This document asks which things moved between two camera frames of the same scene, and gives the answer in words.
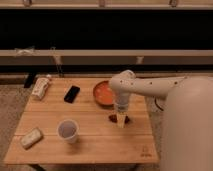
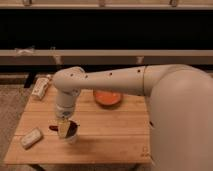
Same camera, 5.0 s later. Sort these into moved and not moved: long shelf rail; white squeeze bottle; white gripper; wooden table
Moved: white gripper
Not moved: wooden table; white squeeze bottle; long shelf rail
